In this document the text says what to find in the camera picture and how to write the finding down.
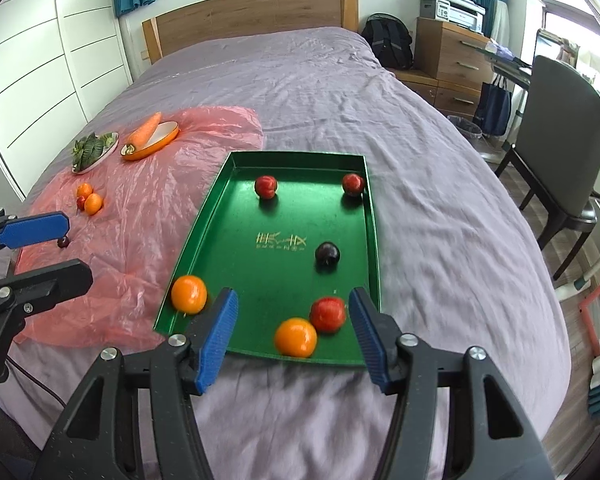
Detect carrot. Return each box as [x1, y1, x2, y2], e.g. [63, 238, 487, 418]
[122, 112, 163, 156]

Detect black backpack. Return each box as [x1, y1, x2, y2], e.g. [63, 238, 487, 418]
[361, 13, 414, 71]

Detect trash bin with liner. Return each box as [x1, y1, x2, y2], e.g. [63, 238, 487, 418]
[447, 114, 483, 146]

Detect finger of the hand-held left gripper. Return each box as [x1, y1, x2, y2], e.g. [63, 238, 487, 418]
[0, 210, 71, 261]
[0, 259, 94, 346]

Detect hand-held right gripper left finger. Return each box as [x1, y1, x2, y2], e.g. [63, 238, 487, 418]
[45, 287, 240, 480]

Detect white printer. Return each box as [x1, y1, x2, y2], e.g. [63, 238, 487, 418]
[418, 0, 486, 35]

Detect grey chair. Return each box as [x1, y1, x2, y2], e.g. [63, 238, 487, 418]
[495, 55, 600, 281]

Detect navy tote bag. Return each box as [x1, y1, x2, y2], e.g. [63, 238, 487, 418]
[472, 77, 513, 137]

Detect side window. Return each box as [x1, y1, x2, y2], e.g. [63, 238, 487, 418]
[540, 0, 600, 91]

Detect white plate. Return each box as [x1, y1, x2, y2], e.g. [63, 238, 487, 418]
[71, 132, 120, 175]

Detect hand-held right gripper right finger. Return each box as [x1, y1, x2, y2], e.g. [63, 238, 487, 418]
[347, 287, 556, 480]

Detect red frame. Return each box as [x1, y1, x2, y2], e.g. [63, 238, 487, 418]
[577, 265, 600, 361]

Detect orange oval dish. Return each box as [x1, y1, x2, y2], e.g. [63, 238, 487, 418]
[121, 121, 180, 162]

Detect black cable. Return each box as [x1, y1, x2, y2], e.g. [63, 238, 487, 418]
[7, 357, 68, 408]

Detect pink plastic sheet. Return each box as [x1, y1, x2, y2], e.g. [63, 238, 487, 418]
[14, 106, 264, 348]

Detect green tray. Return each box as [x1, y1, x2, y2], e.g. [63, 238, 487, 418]
[153, 151, 382, 367]

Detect white wardrobe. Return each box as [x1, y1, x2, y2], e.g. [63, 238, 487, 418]
[0, 0, 133, 201]

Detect green leafy vegetable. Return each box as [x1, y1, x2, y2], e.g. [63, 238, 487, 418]
[71, 132, 117, 170]

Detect wooden headboard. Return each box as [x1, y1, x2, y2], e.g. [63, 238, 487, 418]
[141, 0, 359, 65]

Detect glass desk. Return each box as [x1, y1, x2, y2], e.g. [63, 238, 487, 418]
[485, 42, 600, 161]

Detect wooden dresser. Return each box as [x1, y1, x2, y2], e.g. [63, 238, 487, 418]
[414, 16, 496, 121]

